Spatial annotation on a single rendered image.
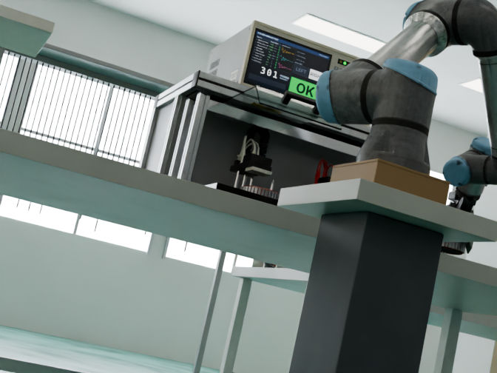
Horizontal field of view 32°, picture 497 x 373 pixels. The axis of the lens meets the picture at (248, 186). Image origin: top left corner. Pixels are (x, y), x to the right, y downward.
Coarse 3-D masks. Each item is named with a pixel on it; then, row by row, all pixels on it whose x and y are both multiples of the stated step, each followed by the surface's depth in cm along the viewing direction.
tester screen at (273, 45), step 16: (256, 48) 253; (272, 48) 255; (288, 48) 257; (304, 48) 259; (256, 64) 253; (272, 64) 254; (288, 64) 256; (304, 64) 258; (320, 64) 260; (272, 80) 254; (288, 80) 256; (304, 80) 258
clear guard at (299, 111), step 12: (240, 96) 240; (252, 96) 237; (264, 96) 224; (276, 96) 227; (252, 108) 249; (264, 108) 246; (276, 108) 223; (288, 108) 225; (300, 108) 228; (312, 108) 231; (276, 120) 257; (288, 120) 254; (300, 120) 251; (312, 120) 226; (324, 120) 229
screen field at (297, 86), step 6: (294, 78) 257; (294, 84) 257; (300, 84) 257; (306, 84) 258; (312, 84) 259; (288, 90) 256; (294, 90) 257; (300, 90) 257; (306, 90) 258; (312, 90) 259; (306, 96) 258; (312, 96) 259
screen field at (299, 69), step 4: (296, 64) 257; (296, 68) 257; (300, 68) 258; (304, 68) 258; (308, 68) 259; (296, 72) 257; (300, 72) 258; (304, 72) 258; (308, 72) 259; (312, 72) 259; (316, 72) 260; (320, 72) 260; (304, 76) 258; (308, 76) 259; (312, 76) 259; (316, 76) 260; (316, 80) 259
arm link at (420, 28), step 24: (432, 0) 213; (456, 0) 208; (408, 24) 209; (432, 24) 206; (456, 24) 206; (384, 48) 196; (408, 48) 198; (432, 48) 205; (336, 72) 187; (360, 72) 182; (336, 96) 183; (336, 120) 186; (360, 120) 182
